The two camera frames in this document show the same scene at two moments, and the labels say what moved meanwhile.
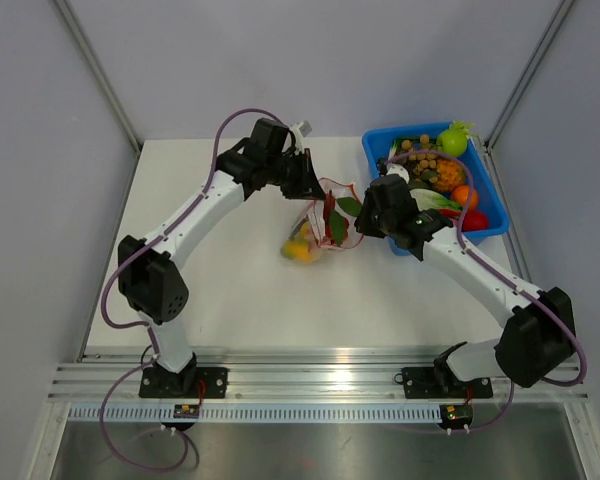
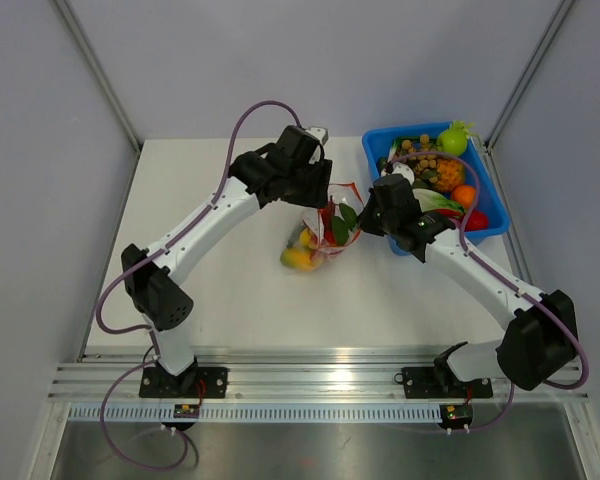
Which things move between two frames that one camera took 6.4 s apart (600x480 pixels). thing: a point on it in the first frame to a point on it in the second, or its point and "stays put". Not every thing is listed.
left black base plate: [156, 383] stays put
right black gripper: [363, 222] stays put
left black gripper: [306, 186] to [316, 196]
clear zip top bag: [330, 222] stays put
